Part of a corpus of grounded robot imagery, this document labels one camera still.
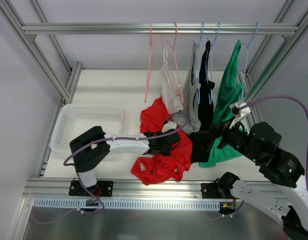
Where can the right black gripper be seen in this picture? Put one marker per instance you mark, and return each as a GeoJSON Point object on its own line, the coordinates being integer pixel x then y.
{"type": "Point", "coordinates": [224, 135]}

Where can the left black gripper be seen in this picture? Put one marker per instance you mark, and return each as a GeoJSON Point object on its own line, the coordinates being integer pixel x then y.
{"type": "Point", "coordinates": [170, 141]}

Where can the red tank top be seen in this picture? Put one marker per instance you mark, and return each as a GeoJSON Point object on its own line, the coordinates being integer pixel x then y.
{"type": "Point", "coordinates": [160, 168]}

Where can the white tank top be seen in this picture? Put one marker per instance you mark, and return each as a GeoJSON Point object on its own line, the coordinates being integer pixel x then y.
{"type": "Point", "coordinates": [169, 93]}

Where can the pink hanger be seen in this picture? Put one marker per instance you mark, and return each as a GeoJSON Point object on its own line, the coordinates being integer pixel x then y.
{"type": "Point", "coordinates": [152, 43]}
{"type": "Point", "coordinates": [165, 42]}

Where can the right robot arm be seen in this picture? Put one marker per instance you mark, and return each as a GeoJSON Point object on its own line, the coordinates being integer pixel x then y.
{"type": "Point", "coordinates": [281, 168]}

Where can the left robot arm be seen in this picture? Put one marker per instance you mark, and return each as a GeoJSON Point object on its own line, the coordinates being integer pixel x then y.
{"type": "Point", "coordinates": [91, 147]}

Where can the black tank top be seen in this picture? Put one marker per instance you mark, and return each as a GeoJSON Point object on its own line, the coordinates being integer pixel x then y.
{"type": "Point", "coordinates": [201, 145]}

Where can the grey tank top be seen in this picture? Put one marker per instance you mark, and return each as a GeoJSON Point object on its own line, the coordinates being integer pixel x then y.
{"type": "Point", "coordinates": [189, 115]}

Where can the blue hanger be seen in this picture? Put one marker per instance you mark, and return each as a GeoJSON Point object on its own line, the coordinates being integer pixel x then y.
{"type": "Point", "coordinates": [196, 56]}
{"type": "Point", "coordinates": [211, 64]}
{"type": "Point", "coordinates": [247, 46]}

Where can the green tank top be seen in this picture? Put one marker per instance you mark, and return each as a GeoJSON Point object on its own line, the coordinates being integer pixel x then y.
{"type": "Point", "coordinates": [229, 92]}

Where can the white plastic basket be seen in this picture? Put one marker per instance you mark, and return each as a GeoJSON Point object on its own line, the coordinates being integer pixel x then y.
{"type": "Point", "coordinates": [75, 119]}

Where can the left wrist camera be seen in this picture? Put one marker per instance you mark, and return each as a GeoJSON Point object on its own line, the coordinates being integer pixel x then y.
{"type": "Point", "coordinates": [170, 125]}

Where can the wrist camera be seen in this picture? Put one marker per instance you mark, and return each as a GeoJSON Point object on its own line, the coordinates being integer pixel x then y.
{"type": "Point", "coordinates": [170, 125]}
{"type": "Point", "coordinates": [240, 110]}

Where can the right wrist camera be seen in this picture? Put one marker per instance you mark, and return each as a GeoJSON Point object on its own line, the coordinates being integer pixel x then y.
{"type": "Point", "coordinates": [240, 110]}

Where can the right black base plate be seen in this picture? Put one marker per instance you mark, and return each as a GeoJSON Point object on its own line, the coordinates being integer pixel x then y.
{"type": "Point", "coordinates": [209, 190]}

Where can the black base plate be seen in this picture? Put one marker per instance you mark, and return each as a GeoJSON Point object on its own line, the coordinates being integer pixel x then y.
{"type": "Point", "coordinates": [103, 188]}
{"type": "Point", "coordinates": [209, 190]}

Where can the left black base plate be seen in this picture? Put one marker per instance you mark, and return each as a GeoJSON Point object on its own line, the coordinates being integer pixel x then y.
{"type": "Point", "coordinates": [103, 188]}

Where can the white slotted cable duct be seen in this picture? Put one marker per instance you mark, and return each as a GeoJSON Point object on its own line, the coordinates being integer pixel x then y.
{"type": "Point", "coordinates": [127, 204]}

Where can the aluminium front rail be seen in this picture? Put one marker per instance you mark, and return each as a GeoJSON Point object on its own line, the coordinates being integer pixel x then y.
{"type": "Point", "coordinates": [122, 189]}

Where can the aluminium hanging rail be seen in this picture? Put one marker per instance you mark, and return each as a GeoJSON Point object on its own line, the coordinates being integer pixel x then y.
{"type": "Point", "coordinates": [159, 29]}

